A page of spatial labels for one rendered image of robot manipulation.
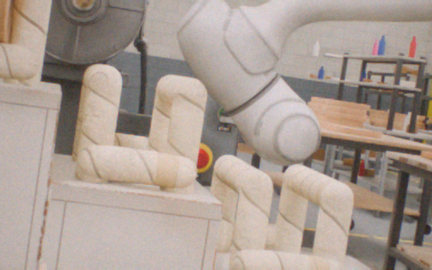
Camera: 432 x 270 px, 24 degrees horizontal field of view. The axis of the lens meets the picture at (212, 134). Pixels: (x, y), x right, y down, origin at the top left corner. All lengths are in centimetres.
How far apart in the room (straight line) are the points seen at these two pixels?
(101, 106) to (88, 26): 107
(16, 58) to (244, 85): 65
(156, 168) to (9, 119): 14
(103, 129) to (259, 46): 61
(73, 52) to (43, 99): 110
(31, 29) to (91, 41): 107
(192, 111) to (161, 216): 11
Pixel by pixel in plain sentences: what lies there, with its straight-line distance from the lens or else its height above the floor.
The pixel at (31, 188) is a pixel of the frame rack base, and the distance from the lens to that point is 91.
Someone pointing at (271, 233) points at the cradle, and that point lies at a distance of 116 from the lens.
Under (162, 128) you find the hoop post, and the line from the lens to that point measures 112.
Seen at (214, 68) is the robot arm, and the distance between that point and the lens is 152.
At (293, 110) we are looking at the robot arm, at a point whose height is 111.
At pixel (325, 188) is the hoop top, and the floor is 104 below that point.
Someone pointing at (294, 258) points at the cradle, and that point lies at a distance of 98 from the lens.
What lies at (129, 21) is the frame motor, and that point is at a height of 122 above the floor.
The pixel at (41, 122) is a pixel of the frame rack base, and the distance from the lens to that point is 91.
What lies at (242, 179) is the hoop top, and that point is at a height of 104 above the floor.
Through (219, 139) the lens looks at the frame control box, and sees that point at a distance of 203.
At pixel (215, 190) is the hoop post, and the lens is 114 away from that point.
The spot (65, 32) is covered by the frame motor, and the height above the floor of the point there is 118.
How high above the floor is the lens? 113
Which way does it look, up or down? 3 degrees down
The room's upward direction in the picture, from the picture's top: 9 degrees clockwise
